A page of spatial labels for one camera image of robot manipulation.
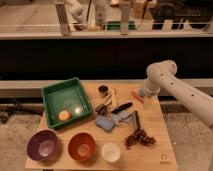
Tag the wooden board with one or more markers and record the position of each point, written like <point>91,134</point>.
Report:
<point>158,157</point>

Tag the white paper cup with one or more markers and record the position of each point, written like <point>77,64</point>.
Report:
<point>111,152</point>

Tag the dark rectangular eraser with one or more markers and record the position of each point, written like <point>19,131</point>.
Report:
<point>136,121</point>

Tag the green plastic tray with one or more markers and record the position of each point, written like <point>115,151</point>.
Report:
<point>68,95</point>

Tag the small dark clip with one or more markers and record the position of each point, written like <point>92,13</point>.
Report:
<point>101,109</point>

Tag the black marker pen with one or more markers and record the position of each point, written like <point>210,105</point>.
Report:
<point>122,107</point>

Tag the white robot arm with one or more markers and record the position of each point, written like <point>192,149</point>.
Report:
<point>162,75</point>

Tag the background green bin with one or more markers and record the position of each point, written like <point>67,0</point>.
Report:
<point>116,25</point>

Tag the orange ball in tray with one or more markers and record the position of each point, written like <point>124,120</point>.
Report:
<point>64,115</point>

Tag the small dark cup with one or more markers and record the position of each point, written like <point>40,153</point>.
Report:
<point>103,91</point>

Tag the purple bowl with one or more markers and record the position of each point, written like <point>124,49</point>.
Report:
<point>43,146</point>

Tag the blue cloth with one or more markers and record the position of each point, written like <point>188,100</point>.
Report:
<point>108,123</point>

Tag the bunch of dark grapes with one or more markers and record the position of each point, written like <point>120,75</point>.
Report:
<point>139,136</point>

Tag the orange bowl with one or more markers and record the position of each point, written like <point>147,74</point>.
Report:
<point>82,147</point>

